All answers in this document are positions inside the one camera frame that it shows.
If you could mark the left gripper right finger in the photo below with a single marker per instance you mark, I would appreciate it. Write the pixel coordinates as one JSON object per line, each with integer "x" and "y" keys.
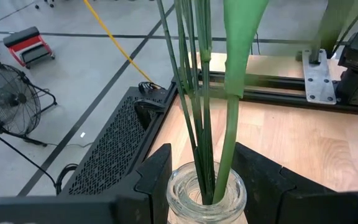
{"x": 306, "y": 205}

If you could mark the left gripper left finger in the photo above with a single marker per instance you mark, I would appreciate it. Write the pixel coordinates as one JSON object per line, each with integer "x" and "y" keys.
{"x": 73, "y": 211}

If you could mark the embossed glass vase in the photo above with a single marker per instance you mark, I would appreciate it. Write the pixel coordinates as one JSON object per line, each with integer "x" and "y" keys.
{"x": 197, "y": 213}

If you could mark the pink artificial flower bunch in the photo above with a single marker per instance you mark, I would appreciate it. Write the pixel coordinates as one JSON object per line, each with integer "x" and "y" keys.
{"x": 204, "y": 130}

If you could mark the pink artificial tulip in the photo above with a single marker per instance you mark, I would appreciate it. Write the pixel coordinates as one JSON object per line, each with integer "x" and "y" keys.
{"x": 239, "y": 46}

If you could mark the black perforated metal box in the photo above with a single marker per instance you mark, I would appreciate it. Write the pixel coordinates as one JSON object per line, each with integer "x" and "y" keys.
{"x": 113, "y": 146}

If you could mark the black floor fan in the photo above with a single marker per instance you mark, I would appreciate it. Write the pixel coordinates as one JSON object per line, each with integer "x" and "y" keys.
{"x": 9, "y": 99}

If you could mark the red and black rolling stool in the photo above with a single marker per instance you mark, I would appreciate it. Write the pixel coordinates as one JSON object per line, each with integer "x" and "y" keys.
{"x": 26, "y": 45}

